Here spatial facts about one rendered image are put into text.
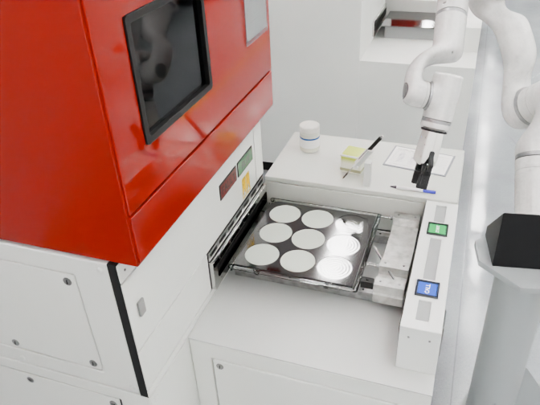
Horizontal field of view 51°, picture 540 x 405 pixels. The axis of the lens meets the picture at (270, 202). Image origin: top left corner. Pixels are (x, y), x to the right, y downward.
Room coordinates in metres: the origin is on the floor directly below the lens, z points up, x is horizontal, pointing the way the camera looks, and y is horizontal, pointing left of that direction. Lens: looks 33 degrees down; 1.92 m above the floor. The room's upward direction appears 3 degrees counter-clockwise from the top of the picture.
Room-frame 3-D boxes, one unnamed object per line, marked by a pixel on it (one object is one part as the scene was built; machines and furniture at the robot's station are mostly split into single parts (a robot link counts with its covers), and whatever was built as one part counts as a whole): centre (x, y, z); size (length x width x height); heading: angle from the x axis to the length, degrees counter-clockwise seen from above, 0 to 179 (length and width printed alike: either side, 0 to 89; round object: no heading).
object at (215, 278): (1.42, 0.09, 0.89); 0.44 x 0.02 x 0.10; 159
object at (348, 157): (1.64, -0.29, 1.00); 0.07 x 0.07 x 0.07; 61
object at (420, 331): (1.16, -0.42, 0.89); 0.55 x 0.09 x 0.14; 159
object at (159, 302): (1.26, 0.17, 1.02); 0.82 x 0.03 x 0.40; 159
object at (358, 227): (1.36, -0.11, 0.90); 0.34 x 0.34 x 0.01; 69
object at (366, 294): (1.22, -0.12, 0.84); 0.50 x 0.02 x 0.03; 69
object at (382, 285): (1.13, -0.31, 0.89); 0.08 x 0.03 x 0.03; 69
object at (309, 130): (1.81, -0.15, 1.01); 0.07 x 0.07 x 0.10
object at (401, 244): (1.28, -0.36, 0.87); 0.36 x 0.08 x 0.03; 159
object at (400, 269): (1.21, -0.33, 0.89); 0.08 x 0.03 x 0.03; 69
